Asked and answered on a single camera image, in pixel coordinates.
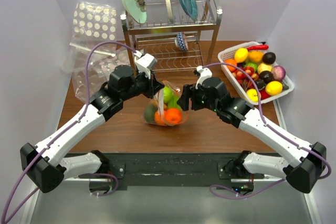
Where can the red chili pepper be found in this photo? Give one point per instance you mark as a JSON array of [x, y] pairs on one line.
[[258, 47]]

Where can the blue patterned bowl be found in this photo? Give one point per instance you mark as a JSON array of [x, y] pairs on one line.
[[181, 41]]

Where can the purple onion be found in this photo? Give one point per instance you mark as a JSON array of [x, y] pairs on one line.
[[278, 73]]

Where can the polka dot plastic bag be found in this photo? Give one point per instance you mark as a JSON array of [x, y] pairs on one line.
[[92, 24]]

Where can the metal dish rack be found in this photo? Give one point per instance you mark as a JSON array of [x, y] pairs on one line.
[[157, 35]]

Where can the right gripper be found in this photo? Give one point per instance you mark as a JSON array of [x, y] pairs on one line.
[[190, 91]]

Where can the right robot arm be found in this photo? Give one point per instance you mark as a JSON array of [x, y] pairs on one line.
[[299, 162]]

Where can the yellow lemon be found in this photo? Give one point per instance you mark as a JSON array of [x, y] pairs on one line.
[[274, 88], [241, 55]]

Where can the clear crumpled plastic bag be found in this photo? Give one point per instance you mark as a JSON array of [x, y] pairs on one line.
[[90, 77]]

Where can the light green pepper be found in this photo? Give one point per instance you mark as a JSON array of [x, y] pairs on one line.
[[173, 103]]

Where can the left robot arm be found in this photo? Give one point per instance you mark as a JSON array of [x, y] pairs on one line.
[[46, 163]]

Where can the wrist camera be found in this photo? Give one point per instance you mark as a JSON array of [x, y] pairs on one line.
[[202, 74], [144, 63]]

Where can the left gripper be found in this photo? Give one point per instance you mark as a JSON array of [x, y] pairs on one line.
[[153, 85]]

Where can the dark mangosteen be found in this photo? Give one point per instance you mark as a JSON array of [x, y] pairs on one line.
[[266, 76], [269, 58]]

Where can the orange zip top bag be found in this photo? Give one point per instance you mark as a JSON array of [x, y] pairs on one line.
[[161, 106]]

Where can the yellow apple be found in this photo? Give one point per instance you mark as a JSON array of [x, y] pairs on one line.
[[254, 95]]

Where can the pale yellow pear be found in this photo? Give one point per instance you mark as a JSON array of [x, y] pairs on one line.
[[264, 67]]

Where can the small orange tangerine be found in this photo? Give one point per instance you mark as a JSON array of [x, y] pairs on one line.
[[231, 64]]

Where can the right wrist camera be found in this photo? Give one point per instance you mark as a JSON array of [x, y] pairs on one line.
[[202, 74]]

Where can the dark green avocado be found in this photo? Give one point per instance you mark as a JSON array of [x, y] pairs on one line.
[[149, 113]]

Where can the green apple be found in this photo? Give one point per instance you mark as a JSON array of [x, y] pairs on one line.
[[167, 94]]

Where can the orange fruit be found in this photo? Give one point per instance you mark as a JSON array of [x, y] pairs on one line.
[[173, 116], [255, 56], [159, 118]]

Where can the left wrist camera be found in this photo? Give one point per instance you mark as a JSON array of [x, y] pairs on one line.
[[144, 63]]

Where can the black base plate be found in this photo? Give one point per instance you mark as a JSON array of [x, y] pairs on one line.
[[166, 170]]

